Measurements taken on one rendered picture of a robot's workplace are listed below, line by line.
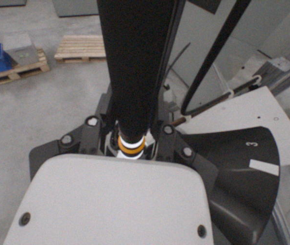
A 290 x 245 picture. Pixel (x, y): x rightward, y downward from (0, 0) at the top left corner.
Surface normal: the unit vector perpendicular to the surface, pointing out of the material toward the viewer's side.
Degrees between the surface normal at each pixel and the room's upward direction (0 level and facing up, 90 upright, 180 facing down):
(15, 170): 0
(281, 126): 50
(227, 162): 41
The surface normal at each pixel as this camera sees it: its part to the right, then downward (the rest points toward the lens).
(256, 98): -0.69, -0.41
